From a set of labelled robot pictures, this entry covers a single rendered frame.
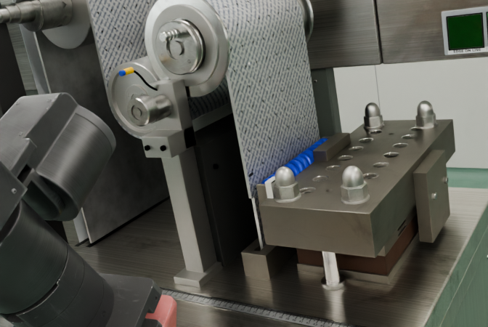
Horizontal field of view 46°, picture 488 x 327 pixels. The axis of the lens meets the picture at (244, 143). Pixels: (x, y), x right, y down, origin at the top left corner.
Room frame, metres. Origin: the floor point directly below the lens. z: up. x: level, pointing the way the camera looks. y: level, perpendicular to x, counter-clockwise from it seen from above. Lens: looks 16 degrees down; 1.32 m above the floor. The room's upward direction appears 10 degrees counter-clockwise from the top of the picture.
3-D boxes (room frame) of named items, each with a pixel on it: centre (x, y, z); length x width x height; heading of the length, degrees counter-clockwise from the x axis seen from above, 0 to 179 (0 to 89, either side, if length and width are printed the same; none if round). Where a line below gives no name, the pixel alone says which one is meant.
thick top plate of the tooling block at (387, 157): (0.85, -0.19, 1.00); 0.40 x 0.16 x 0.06; 144
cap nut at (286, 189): (0.74, -0.05, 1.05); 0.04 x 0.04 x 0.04
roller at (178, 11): (0.92, -0.02, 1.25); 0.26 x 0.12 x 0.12; 144
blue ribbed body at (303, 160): (0.88, -0.08, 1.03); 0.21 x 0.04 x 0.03; 144
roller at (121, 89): (1.00, 0.08, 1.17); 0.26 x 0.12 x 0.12; 144
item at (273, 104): (0.89, -0.06, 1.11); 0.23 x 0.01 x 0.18; 144
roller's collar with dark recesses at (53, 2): (0.95, 0.27, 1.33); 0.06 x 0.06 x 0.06; 54
